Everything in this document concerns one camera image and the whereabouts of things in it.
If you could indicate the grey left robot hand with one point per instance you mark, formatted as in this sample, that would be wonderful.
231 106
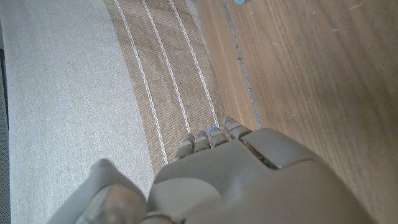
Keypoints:
248 186

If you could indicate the small blue plate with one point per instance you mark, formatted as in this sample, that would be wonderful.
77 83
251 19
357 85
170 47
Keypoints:
239 1

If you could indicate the beige striped backdrop cloth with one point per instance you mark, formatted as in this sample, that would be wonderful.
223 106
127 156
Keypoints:
62 93

